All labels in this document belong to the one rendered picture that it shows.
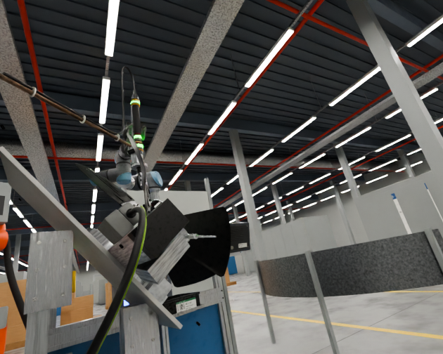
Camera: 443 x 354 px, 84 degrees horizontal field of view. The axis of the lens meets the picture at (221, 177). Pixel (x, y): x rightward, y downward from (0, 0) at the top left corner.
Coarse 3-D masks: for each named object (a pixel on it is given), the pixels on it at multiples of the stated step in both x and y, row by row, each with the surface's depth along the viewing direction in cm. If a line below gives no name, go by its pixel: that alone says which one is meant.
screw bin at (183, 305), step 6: (180, 294) 127; (186, 294) 124; (192, 294) 116; (198, 294) 119; (168, 300) 106; (174, 300) 108; (180, 300) 110; (186, 300) 113; (192, 300) 115; (198, 300) 118; (168, 306) 105; (174, 306) 107; (180, 306) 109; (186, 306) 112; (192, 306) 114; (174, 312) 106
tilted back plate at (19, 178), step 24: (24, 168) 64; (24, 192) 77; (48, 192) 65; (48, 216) 78; (72, 216) 66; (96, 240) 67; (96, 264) 81; (120, 264) 68; (144, 288) 69; (168, 312) 70
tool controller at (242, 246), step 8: (232, 224) 164; (240, 224) 168; (248, 224) 172; (232, 232) 163; (240, 232) 167; (248, 232) 171; (232, 240) 161; (240, 240) 166; (248, 240) 170; (232, 248) 159; (240, 248) 165; (248, 248) 169
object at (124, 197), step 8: (80, 168) 91; (88, 168) 99; (88, 176) 90; (96, 176) 96; (96, 184) 91; (104, 184) 95; (112, 184) 100; (112, 192) 94; (120, 192) 98; (120, 200) 93; (128, 200) 97
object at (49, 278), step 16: (32, 240) 66; (48, 240) 68; (64, 240) 70; (32, 256) 65; (48, 256) 66; (64, 256) 68; (32, 272) 64; (48, 272) 65; (64, 272) 67; (32, 288) 62; (48, 288) 64; (64, 288) 66; (32, 304) 61; (48, 304) 63; (64, 304) 65; (144, 304) 75; (128, 320) 71; (144, 320) 73; (128, 336) 69; (144, 336) 72; (128, 352) 68; (144, 352) 70; (160, 352) 72
